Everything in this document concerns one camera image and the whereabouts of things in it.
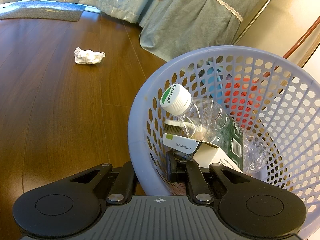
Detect lavender plastic mesh basket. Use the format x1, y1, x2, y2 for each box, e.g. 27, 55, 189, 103
127, 45, 320, 240

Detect crushed clear plastic bottle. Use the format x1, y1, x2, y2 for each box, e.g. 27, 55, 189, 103
160, 83, 270, 175

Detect grey-blue bed skirt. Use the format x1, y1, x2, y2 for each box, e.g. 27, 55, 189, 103
139, 0, 244, 63

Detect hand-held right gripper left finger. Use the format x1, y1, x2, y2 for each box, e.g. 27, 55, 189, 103
70, 161, 138, 204

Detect grey-blue star curtain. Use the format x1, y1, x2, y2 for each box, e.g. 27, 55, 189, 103
97, 0, 153, 25

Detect white green medicine box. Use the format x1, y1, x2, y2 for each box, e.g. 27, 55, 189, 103
162, 133, 243, 173

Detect grey door mat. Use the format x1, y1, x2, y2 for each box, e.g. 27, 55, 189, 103
0, 1, 87, 22

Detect white toothbrush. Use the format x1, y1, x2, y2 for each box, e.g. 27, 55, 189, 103
164, 119, 186, 133

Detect crumpled white tissue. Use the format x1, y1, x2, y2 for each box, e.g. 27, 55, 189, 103
74, 47, 106, 65

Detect teal dustpan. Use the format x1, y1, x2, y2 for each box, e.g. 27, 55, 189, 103
200, 0, 297, 101

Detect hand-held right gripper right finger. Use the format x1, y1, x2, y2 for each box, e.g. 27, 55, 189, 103
167, 151, 253, 203

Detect red broom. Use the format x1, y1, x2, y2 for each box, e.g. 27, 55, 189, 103
222, 17, 320, 117

